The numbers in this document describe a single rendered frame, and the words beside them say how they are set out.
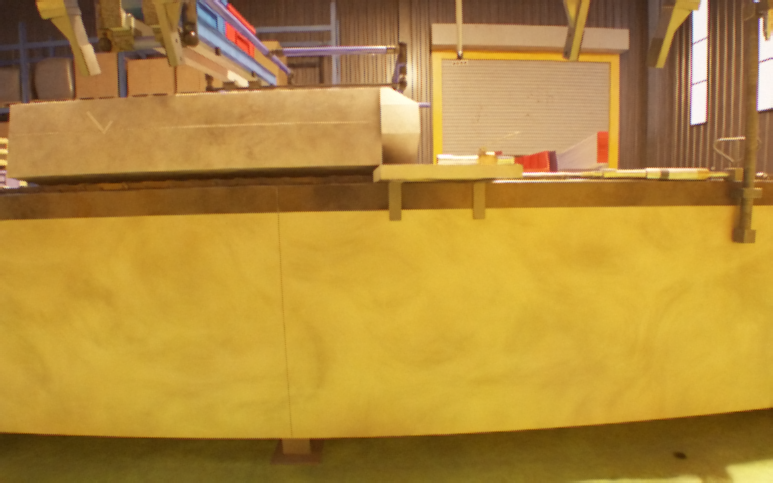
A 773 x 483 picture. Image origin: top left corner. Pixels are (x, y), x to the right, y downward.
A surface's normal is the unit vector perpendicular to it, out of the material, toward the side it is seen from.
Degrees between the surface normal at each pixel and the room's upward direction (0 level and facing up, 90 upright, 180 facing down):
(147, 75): 90
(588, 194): 90
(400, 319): 90
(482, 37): 90
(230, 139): 80
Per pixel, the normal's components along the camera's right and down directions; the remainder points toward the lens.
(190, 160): 0.02, -0.05
